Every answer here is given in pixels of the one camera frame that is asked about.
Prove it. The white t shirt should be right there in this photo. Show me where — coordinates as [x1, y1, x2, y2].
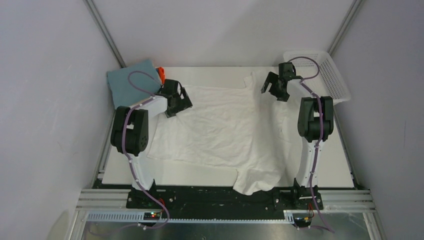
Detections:
[147, 71, 301, 195]

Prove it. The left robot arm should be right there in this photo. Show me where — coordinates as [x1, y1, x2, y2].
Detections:
[110, 79, 193, 208]

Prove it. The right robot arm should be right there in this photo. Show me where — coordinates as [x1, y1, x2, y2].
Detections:
[261, 61, 334, 209]

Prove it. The folded orange shirt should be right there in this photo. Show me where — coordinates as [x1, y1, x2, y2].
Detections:
[156, 67, 166, 85]

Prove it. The white plastic basket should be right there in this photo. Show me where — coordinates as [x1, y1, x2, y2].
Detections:
[283, 49, 351, 105]

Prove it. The left controller board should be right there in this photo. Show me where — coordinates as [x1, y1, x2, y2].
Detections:
[143, 211, 161, 221]

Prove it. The controller board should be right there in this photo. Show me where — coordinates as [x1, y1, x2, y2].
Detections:
[293, 217, 312, 229]
[143, 211, 161, 221]

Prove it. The right controller board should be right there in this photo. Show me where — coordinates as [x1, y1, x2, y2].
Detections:
[293, 217, 312, 229]

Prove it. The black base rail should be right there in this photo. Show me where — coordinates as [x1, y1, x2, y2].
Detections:
[126, 185, 324, 221]

